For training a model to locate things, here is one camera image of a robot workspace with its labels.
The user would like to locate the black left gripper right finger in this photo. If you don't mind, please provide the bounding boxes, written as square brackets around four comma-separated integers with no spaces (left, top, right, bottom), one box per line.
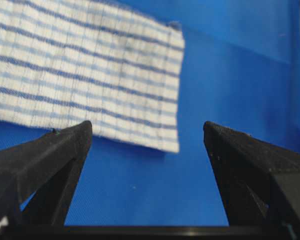
[203,121,300,240]

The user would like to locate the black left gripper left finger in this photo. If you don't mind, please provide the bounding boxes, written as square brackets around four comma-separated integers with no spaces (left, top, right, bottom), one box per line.
[0,120,93,234]

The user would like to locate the blue table mat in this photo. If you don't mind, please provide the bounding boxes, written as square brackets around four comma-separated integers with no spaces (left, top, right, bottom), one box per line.
[0,0,300,226]

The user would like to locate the blue white striped towel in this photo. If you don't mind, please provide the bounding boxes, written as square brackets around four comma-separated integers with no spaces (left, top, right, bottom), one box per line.
[0,0,185,153]

